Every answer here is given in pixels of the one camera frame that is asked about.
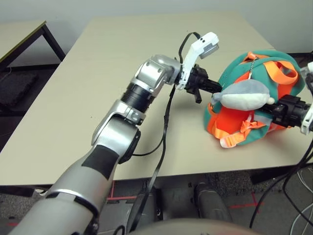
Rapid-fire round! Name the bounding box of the grey robot waist block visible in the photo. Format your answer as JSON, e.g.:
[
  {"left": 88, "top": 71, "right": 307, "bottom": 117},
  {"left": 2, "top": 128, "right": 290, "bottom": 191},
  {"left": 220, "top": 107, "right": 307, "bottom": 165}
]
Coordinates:
[{"left": 160, "top": 188, "right": 196, "bottom": 221}]

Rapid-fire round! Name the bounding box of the dark grey right robot leg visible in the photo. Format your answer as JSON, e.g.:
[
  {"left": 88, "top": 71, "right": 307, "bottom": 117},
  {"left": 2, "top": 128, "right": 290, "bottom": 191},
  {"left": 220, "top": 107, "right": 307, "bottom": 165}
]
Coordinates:
[{"left": 194, "top": 182, "right": 233, "bottom": 222}]

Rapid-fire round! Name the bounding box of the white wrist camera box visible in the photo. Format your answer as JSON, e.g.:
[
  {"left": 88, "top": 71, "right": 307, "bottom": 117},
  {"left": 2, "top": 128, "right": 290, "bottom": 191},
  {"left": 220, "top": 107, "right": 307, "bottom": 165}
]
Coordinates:
[
  {"left": 300, "top": 61, "right": 313, "bottom": 135},
  {"left": 176, "top": 31, "right": 220, "bottom": 91}
]

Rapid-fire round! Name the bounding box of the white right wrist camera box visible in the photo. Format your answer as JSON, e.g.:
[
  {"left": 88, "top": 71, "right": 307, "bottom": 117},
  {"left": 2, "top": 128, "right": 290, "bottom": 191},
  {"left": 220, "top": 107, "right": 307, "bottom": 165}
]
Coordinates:
[{"left": 300, "top": 61, "right": 313, "bottom": 135}]

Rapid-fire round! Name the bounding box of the silver ball chain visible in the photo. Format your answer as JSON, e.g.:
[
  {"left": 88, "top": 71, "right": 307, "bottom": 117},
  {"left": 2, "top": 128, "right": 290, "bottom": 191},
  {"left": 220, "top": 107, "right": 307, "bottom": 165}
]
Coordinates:
[{"left": 248, "top": 55, "right": 258, "bottom": 80}]

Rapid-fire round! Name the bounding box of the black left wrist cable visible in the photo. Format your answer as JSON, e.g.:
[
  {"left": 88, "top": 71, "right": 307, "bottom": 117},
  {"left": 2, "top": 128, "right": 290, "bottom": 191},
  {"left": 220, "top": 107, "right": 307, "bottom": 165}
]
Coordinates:
[{"left": 127, "top": 31, "right": 202, "bottom": 233}]

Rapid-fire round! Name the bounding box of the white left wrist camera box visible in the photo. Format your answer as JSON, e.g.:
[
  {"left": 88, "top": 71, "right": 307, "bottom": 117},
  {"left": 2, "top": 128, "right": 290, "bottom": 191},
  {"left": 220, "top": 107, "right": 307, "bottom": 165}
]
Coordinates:
[{"left": 176, "top": 31, "right": 220, "bottom": 91}]

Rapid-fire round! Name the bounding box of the white floor cable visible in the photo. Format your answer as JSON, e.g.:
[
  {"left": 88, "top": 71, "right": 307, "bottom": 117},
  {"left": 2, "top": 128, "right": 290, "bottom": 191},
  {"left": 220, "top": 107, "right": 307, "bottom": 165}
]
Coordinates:
[{"left": 291, "top": 168, "right": 313, "bottom": 235}]

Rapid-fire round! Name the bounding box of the teal and orange backpack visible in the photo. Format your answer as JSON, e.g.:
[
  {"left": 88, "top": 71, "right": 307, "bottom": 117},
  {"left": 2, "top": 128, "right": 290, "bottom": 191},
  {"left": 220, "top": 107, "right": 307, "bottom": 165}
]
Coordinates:
[{"left": 203, "top": 49, "right": 306, "bottom": 149}]

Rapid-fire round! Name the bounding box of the red floor tape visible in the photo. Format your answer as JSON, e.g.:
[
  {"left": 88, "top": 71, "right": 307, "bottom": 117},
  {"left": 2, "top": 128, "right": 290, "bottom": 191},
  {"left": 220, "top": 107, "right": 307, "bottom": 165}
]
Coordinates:
[
  {"left": 228, "top": 192, "right": 265, "bottom": 210},
  {"left": 107, "top": 182, "right": 137, "bottom": 202}
]

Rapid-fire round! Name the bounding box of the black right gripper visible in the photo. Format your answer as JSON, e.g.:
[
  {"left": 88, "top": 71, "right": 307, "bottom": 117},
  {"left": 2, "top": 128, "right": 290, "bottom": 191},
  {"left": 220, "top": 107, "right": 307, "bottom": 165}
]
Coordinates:
[{"left": 258, "top": 95, "right": 307, "bottom": 129}]

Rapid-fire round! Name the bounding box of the dark grey left robot leg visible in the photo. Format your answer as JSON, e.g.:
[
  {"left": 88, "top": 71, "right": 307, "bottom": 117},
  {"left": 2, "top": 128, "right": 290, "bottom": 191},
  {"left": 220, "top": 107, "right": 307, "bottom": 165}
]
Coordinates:
[{"left": 132, "top": 188, "right": 162, "bottom": 231}]

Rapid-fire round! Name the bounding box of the black foam mat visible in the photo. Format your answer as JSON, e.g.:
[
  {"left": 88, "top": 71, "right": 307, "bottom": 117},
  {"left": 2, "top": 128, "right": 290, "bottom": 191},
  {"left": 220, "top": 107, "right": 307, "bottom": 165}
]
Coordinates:
[{"left": 0, "top": 72, "right": 40, "bottom": 110}]

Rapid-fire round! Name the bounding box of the beige side table black frame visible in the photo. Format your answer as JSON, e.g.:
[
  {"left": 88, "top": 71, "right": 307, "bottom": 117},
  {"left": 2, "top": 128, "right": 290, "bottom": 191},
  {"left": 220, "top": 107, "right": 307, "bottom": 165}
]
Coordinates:
[{"left": 0, "top": 20, "right": 67, "bottom": 71}]

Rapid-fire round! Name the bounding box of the grey white plush dolphin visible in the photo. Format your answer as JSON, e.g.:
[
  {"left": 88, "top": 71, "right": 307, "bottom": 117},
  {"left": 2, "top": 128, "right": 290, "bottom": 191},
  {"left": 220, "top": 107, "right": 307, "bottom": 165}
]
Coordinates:
[{"left": 211, "top": 80, "right": 276, "bottom": 110}]

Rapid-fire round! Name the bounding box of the dark grey robot leg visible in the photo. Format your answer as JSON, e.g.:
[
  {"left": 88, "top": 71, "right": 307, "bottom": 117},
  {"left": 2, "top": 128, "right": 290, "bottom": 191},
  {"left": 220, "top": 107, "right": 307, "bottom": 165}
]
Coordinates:
[
  {"left": 194, "top": 182, "right": 233, "bottom": 222},
  {"left": 132, "top": 188, "right": 162, "bottom": 231}
]

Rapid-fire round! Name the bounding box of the beige robot torso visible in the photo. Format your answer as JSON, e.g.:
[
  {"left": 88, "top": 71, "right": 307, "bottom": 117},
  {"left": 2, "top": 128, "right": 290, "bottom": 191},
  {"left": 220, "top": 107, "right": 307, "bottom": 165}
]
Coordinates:
[{"left": 132, "top": 218, "right": 257, "bottom": 235}]

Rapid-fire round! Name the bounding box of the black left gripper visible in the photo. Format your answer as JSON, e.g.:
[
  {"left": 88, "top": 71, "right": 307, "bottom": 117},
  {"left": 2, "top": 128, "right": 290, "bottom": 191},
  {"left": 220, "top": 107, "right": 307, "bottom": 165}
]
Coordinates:
[{"left": 185, "top": 63, "right": 225, "bottom": 104}]

